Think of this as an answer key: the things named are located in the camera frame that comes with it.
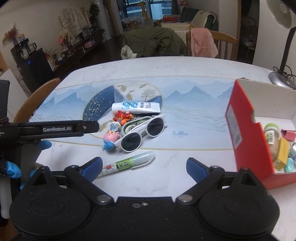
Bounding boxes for yellow small box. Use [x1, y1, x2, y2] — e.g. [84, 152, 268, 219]
[273, 138, 290, 171]

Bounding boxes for blue gloved hand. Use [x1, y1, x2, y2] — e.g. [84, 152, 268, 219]
[6, 140, 52, 190]

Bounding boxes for grey correction tape dispenser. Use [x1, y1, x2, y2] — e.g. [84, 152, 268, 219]
[120, 116, 152, 137]

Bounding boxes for dark sideboard with items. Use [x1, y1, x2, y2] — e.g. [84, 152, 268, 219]
[11, 30, 103, 93]

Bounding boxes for teal round object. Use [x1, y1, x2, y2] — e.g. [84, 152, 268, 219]
[284, 158, 295, 173]

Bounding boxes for pink pig toy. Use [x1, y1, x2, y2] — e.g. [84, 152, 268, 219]
[103, 130, 120, 144]

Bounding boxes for silver desk lamp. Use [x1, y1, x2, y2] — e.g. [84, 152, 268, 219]
[266, 1, 295, 90]

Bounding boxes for wooden chair pink cloth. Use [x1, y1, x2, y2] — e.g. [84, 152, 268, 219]
[186, 28, 238, 61]

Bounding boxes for pink cloth on chair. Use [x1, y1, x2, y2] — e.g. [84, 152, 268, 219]
[191, 28, 218, 58]

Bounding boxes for black lamp cable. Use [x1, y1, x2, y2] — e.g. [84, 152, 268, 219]
[272, 64, 296, 90]

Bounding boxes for green jacket on chair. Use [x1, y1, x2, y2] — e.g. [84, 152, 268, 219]
[121, 27, 187, 59]

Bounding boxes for green lid spice jar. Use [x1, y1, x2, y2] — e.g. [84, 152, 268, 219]
[263, 123, 280, 160]

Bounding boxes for white blue tube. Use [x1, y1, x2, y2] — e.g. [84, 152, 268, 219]
[111, 101, 161, 114]

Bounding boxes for sofa with blankets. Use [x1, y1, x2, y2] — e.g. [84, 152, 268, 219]
[161, 7, 219, 44]

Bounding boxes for clear jar silver lid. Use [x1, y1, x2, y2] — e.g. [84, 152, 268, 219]
[288, 142, 296, 162]

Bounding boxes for wooden chair at left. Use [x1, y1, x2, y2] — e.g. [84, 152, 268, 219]
[14, 78, 61, 123]

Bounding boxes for red orange toy figure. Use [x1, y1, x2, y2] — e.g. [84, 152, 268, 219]
[113, 110, 134, 126]

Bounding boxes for pink folded paper piece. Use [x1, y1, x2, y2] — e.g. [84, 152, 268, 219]
[280, 129, 296, 142]

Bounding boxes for green white cartoon pen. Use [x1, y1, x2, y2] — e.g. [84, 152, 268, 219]
[98, 151, 156, 177]

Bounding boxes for blue white striped toy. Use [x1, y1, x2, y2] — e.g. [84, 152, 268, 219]
[109, 121, 121, 133]

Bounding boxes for white sunglasses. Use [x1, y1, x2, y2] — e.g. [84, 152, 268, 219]
[114, 114, 166, 153]

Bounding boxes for red white cardboard box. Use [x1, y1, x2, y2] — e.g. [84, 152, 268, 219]
[225, 78, 295, 189]

